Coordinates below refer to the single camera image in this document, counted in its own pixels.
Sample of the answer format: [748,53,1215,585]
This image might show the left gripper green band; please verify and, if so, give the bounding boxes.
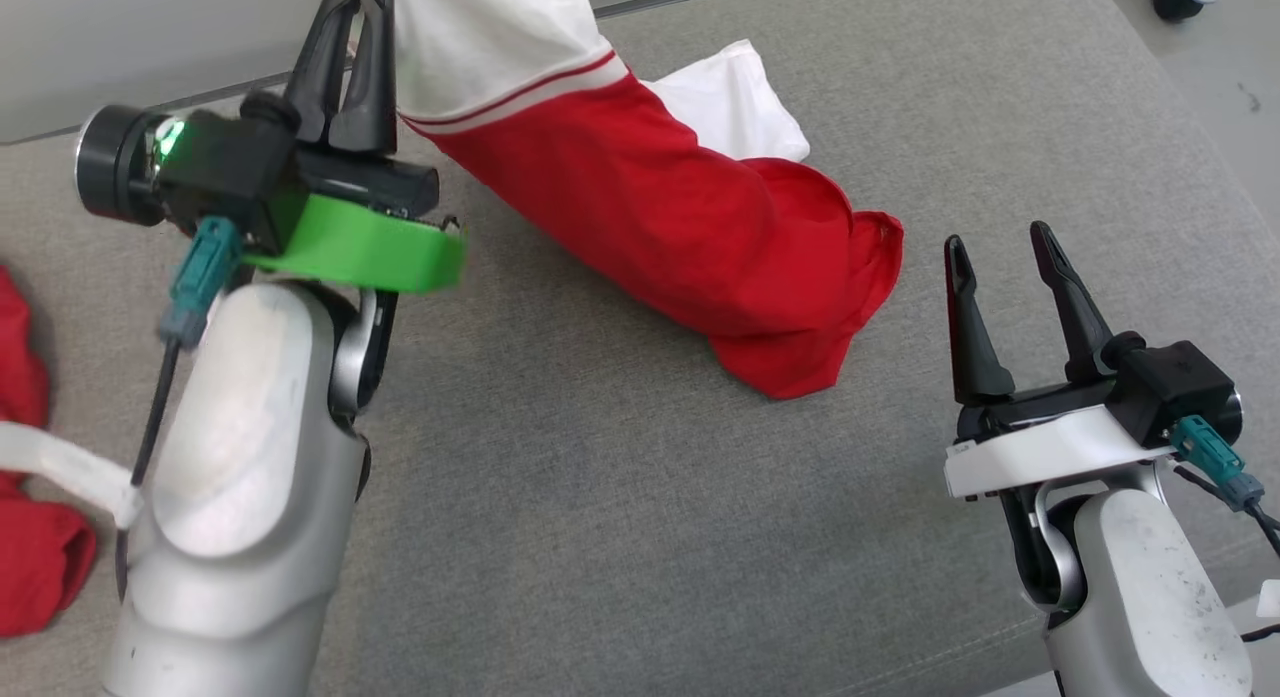
[245,0,467,294]

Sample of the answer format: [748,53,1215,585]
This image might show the cable with teal connector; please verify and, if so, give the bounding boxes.
[113,215,244,606]
[1168,415,1280,560]

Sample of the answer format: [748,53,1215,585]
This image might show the right cable with teal connector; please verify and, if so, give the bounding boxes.
[1168,415,1280,560]

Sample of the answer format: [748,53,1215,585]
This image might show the left cable with teal connector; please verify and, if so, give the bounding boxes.
[113,215,244,606]

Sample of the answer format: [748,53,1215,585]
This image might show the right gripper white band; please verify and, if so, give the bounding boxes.
[943,220,1183,501]

